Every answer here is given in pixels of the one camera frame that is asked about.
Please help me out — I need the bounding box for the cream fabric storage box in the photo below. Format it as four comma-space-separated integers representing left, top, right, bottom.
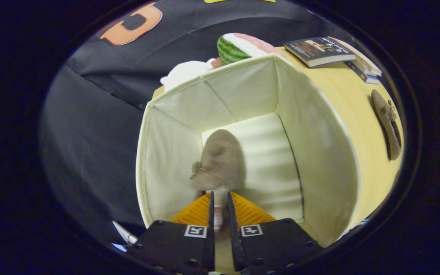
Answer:
135, 53, 360, 248

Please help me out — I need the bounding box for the black cover book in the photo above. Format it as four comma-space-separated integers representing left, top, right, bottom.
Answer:
283, 37, 356, 68

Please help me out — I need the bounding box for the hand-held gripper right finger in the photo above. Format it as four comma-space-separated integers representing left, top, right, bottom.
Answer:
226, 191, 324, 275

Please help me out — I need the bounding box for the white plush toy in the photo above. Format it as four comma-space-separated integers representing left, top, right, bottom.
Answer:
160, 58, 215, 92

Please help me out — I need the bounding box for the blue cover book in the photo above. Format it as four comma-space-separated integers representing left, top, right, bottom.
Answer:
344, 60, 380, 84

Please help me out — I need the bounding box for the watermelon slice plush toy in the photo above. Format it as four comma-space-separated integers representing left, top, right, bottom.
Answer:
217, 32, 287, 65

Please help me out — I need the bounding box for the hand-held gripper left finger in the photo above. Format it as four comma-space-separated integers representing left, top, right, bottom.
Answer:
134, 191, 215, 275

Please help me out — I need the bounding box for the brown slipper shoe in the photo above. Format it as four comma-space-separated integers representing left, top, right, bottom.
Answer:
371, 89, 402, 161
189, 129, 246, 231

